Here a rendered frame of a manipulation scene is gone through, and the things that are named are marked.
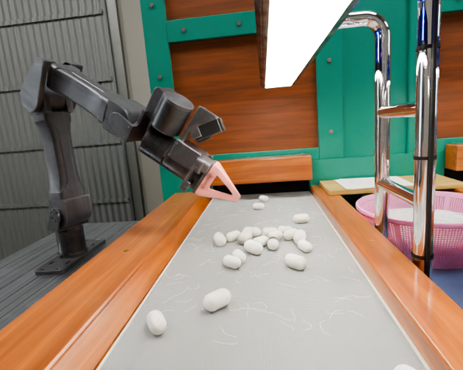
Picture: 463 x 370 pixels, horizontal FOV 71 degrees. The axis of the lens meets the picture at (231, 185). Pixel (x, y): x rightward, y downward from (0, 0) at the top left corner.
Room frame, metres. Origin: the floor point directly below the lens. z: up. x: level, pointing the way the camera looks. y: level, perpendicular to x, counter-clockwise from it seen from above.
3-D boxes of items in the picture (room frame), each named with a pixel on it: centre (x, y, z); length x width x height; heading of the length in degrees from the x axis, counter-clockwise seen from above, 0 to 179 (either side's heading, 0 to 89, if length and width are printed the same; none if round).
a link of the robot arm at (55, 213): (0.76, 0.39, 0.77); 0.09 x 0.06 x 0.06; 150
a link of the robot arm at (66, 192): (0.75, 0.39, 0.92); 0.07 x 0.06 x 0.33; 150
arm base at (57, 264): (0.76, 0.40, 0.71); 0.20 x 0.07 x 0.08; 173
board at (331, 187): (0.85, -0.42, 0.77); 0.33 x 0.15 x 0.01; 84
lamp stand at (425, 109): (0.48, -0.17, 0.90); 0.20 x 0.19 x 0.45; 174
